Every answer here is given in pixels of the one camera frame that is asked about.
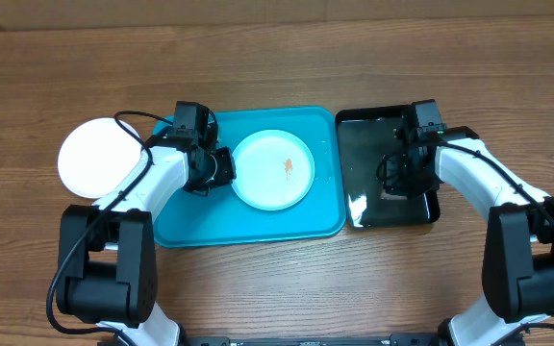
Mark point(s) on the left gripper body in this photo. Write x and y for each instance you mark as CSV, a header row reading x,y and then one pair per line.
x,y
218,169

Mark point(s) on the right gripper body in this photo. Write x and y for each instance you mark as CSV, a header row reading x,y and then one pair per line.
x,y
408,177

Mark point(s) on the green scrubbing sponge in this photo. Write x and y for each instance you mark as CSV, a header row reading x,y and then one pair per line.
x,y
390,196

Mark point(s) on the light blue plate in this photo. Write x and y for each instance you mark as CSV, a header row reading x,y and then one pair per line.
x,y
274,170

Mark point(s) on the white plate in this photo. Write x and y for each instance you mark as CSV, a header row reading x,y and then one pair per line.
x,y
97,156

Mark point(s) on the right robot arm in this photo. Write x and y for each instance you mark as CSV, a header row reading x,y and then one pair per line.
x,y
518,261

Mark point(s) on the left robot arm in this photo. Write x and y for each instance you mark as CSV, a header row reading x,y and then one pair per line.
x,y
107,279

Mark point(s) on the black plastic tray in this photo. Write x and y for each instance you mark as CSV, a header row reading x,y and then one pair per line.
x,y
364,137

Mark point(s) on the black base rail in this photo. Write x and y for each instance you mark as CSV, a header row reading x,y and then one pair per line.
x,y
404,339

